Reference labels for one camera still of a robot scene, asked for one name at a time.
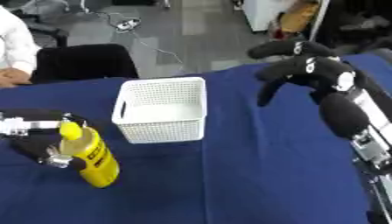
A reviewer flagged white perforated plastic basket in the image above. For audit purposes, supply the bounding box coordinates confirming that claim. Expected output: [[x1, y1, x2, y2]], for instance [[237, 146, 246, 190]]
[[110, 76, 208, 145]]

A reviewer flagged white pole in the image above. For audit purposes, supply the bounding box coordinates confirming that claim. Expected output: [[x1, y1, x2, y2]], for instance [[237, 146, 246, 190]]
[[306, 0, 333, 42]]

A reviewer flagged person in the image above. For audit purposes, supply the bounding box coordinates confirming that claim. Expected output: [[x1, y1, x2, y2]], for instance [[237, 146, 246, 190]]
[[0, 4, 43, 89]]

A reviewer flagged grey floor cable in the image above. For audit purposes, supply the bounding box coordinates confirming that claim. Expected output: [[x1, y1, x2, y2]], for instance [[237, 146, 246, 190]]
[[80, 0, 189, 74]]

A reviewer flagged white power strip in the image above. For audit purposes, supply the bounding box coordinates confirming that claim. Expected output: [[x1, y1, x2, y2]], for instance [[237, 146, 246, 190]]
[[115, 17, 143, 32]]

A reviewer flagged tan bag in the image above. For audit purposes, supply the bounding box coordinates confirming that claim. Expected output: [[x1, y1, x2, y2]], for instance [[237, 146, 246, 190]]
[[276, 1, 322, 34]]

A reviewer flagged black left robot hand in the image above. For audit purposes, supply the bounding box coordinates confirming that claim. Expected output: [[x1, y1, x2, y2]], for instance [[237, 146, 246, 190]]
[[7, 109, 106, 173]]

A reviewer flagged black chair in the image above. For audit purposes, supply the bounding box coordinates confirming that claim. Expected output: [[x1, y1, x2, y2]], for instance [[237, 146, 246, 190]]
[[29, 43, 141, 85]]

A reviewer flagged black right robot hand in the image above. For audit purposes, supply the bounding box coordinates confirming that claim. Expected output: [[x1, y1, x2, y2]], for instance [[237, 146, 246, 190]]
[[246, 38, 392, 140]]

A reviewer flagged white cabinet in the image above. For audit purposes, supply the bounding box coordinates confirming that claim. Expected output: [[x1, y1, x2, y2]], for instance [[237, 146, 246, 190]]
[[240, 0, 290, 33]]

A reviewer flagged person's hand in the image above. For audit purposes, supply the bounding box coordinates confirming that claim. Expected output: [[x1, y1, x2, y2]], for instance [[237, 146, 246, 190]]
[[0, 67, 34, 89]]

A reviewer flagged yellow plastic bottle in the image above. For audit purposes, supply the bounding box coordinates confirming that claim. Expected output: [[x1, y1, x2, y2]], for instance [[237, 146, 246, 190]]
[[56, 120, 123, 189]]

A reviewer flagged dark office chair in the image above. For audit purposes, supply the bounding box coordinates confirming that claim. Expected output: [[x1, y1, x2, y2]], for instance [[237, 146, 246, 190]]
[[7, 8, 71, 48]]

